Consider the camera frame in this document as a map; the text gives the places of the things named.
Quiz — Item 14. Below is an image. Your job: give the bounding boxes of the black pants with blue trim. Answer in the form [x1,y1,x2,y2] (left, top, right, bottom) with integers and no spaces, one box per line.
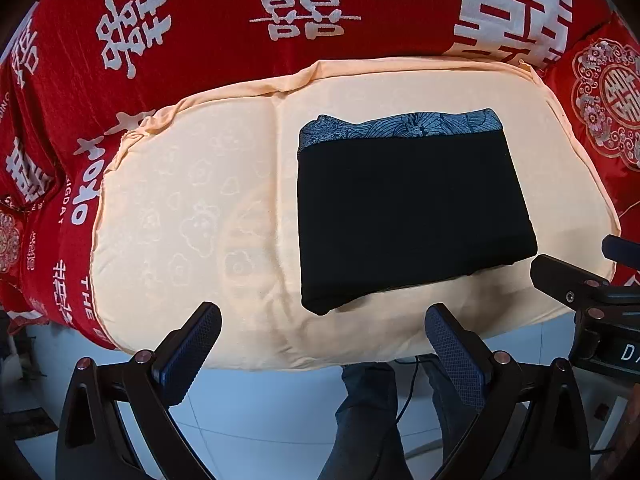
[297,108,538,315]

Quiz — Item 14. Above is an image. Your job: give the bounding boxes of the person's legs in jeans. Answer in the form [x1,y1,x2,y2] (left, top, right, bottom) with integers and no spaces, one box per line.
[319,353,476,480]

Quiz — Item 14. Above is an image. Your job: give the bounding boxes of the red embroidered pillow right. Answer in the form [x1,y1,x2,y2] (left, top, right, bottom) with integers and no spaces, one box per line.
[544,15,639,243]

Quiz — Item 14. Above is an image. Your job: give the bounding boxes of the red embroidered pillow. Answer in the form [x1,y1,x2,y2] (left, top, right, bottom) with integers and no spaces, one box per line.
[0,203,26,286]
[544,15,639,243]

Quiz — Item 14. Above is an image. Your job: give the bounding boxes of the red embroidered pillow left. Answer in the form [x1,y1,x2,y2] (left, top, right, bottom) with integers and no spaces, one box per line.
[0,203,26,286]

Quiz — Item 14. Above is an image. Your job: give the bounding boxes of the cream seat cushion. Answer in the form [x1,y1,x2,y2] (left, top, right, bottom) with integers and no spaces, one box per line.
[90,58,622,370]

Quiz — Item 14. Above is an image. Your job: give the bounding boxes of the red sofa cover with characters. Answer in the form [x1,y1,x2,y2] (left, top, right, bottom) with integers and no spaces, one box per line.
[1,0,612,347]

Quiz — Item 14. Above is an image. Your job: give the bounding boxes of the black cable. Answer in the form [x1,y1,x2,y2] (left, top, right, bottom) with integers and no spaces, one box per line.
[391,356,424,424]

